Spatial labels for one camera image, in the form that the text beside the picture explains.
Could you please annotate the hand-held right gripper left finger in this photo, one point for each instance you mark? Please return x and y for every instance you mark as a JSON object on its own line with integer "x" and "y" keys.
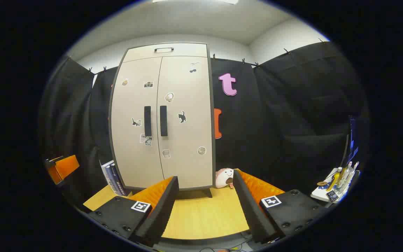
{"x": 164, "y": 210}

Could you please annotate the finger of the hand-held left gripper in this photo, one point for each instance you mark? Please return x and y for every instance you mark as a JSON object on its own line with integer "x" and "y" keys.
{"x": 65, "y": 168}

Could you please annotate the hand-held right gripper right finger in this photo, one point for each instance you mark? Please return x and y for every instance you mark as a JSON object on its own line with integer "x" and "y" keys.
{"x": 248, "y": 210}

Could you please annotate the camera-sticker shoe cabinet door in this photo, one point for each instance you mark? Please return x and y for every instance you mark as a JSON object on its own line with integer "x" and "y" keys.
{"x": 131, "y": 101}

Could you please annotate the cherry-sticker shoe cabinet door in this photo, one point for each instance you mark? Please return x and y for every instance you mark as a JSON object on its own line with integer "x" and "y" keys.
{"x": 191, "y": 119}

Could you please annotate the beige double-door shoe cabinet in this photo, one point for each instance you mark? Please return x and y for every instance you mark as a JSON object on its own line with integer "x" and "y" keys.
{"x": 212, "y": 105}

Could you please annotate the beige cabinet drawer front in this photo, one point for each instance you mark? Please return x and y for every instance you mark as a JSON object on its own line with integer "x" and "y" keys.
{"x": 187, "y": 50}

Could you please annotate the pink plush toy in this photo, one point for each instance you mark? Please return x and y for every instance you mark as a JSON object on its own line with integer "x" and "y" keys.
{"x": 224, "y": 176}

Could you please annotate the white side table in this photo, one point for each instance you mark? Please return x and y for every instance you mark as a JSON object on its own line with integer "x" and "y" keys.
{"x": 318, "y": 194}

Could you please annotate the black remote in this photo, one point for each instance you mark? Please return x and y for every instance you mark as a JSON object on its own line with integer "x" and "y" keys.
{"x": 332, "y": 195}

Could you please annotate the yellow bottle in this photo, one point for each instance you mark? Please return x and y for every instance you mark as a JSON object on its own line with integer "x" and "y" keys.
{"x": 334, "y": 178}

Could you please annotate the black backdrop cloth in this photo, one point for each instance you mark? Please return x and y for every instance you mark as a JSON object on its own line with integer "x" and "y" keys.
{"x": 292, "y": 122}

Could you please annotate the clear bottle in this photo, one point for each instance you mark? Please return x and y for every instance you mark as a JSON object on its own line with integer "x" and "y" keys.
{"x": 347, "y": 176}

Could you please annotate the dark monitor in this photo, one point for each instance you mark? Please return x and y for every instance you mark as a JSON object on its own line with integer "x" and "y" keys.
{"x": 352, "y": 140}

